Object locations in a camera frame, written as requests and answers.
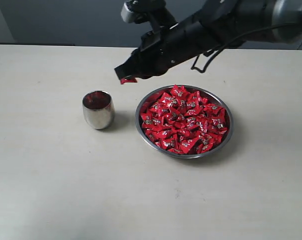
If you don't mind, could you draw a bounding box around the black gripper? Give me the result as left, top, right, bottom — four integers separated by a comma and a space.
114, 19, 216, 80

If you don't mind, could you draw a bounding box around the red candy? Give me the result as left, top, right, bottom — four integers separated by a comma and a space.
140, 113, 155, 129
211, 116, 226, 130
120, 77, 138, 85
170, 84, 189, 98
178, 137, 199, 155

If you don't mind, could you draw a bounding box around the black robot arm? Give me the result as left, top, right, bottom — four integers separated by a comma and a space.
115, 0, 302, 80

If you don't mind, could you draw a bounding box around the stainless steel cup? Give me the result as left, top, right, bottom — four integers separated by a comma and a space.
82, 90, 116, 130

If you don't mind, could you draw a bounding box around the stainless steel plate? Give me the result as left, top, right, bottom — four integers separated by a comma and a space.
135, 85, 234, 159

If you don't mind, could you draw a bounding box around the red wrapped candy top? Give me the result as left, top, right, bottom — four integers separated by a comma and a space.
170, 84, 189, 98

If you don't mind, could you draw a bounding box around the red wrapped candy front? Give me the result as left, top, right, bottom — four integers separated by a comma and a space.
178, 137, 199, 155

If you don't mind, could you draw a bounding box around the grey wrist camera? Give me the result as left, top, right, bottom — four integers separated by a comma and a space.
120, 0, 167, 25

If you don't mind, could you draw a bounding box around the black cable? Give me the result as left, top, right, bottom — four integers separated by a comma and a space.
190, 22, 302, 74

